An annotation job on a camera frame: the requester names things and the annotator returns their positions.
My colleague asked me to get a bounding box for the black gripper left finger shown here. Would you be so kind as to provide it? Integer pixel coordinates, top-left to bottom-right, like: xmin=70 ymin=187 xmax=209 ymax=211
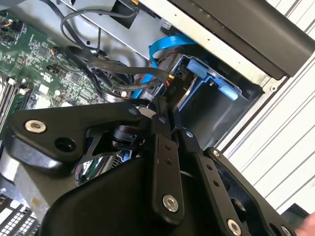
xmin=7 ymin=96 xmax=186 ymax=225

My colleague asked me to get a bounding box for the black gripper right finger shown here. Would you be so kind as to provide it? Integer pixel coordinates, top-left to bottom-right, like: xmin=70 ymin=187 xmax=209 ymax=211
xmin=171 ymin=107 xmax=298 ymax=236

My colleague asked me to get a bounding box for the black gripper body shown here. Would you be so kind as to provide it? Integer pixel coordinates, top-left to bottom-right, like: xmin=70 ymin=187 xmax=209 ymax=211
xmin=40 ymin=156 xmax=223 ymax=236

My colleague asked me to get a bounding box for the black braided disk wire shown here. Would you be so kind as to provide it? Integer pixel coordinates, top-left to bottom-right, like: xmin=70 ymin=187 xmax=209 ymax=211
xmin=114 ymin=53 xmax=184 ymax=99

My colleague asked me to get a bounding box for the hard disk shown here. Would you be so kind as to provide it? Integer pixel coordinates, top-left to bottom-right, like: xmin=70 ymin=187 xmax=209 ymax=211
xmin=176 ymin=55 xmax=240 ymax=110

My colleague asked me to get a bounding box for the person's bare hand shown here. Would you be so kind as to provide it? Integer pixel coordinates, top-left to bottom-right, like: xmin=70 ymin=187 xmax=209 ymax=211
xmin=294 ymin=212 xmax=315 ymax=236

